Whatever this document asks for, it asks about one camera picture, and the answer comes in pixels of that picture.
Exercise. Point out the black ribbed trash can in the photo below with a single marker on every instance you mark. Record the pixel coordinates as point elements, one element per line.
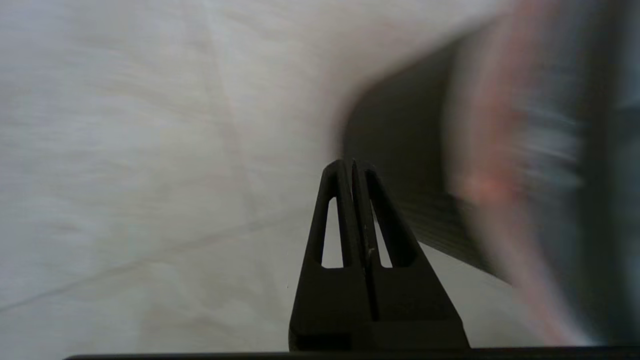
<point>400,125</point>

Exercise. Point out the white plastic bag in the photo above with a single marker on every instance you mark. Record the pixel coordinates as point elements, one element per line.
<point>500,175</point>

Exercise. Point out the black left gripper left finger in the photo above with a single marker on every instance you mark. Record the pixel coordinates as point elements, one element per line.
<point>310,310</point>

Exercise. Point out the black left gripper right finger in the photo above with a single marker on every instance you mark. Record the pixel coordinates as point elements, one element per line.
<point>410,300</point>

